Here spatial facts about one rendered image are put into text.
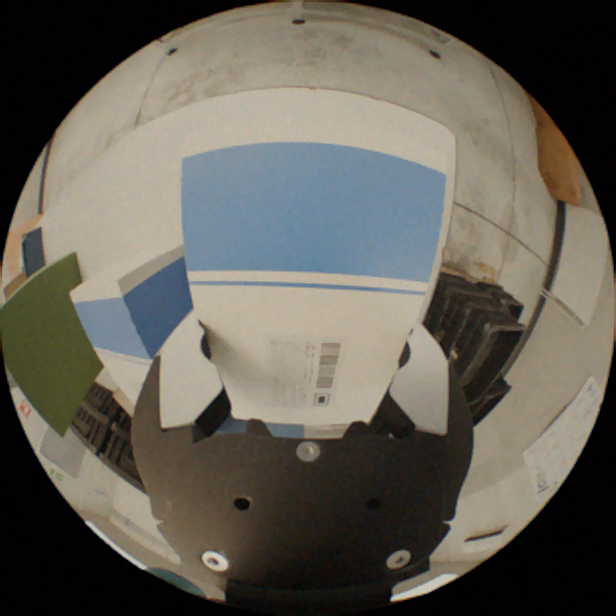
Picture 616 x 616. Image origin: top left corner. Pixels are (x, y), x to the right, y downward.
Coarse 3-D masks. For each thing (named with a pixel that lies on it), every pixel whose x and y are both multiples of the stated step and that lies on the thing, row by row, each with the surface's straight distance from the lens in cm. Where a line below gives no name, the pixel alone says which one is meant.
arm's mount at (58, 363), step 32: (64, 256) 44; (32, 288) 40; (64, 288) 42; (0, 320) 40; (32, 320) 40; (64, 320) 42; (32, 352) 41; (64, 352) 43; (32, 384) 42; (64, 384) 44; (64, 416) 46
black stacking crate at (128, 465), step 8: (112, 440) 62; (120, 440) 60; (128, 440) 57; (112, 448) 61; (120, 448) 58; (128, 448) 57; (112, 456) 60; (120, 456) 58; (128, 456) 56; (120, 464) 58; (128, 464) 56; (128, 472) 55; (136, 472) 54
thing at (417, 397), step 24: (408, 336) 11; (408, 360) 9; (432, 360) 10; (408, 384) 8; (432, 384) 9; (384, 408) 8; (408, 408) 7; (432, 408) 8; (408, 432) 8; (432, 432) 8
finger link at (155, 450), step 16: (144, 384) 9; (144, 400) 8; (144, 416) 8; (160, 416) 8; (144, 432) 8; (160, 432) 7; (176, 432) 7; (192, 432) 7; (144, 448) 7; (160, 448) 7; (176, 448) 7; (144, 464) 7; (160, 464) 7; (144, 480) 7; (160, 480) 7; (160, 496) 7; (160, 512) 7
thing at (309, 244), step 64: (256, 128) 9; (320, 128) 9; (192, 192) 10; (256, 192) 8; (320, 192) 8; (384, 192) 9; (192, 256) 10; (256, 256) 9; (320, 256) 8; (384, 256) 9; (256, 320) 10; (320, 320) 10; (384, 320) 10; (256, 384) 14; (320, 384) 13; (384, 384) 14
